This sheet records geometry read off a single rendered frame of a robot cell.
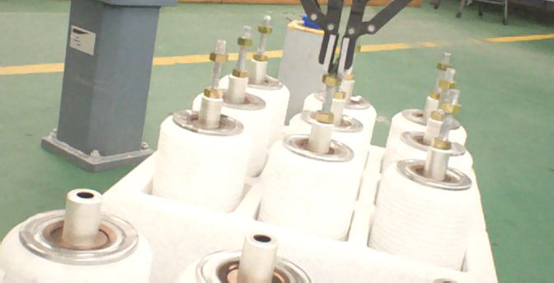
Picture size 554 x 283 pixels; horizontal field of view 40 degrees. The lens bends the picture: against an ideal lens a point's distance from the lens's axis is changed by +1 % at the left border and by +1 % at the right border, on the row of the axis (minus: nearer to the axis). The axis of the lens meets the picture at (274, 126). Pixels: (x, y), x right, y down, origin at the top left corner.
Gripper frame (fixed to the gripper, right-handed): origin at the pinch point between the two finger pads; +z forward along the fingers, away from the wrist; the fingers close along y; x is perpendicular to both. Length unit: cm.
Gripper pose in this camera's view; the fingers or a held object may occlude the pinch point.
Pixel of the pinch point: (337, 53)
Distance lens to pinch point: 75.9
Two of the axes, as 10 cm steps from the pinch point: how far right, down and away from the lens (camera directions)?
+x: -1.9, 2.4, -9.5
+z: -1.7, 9.5, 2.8
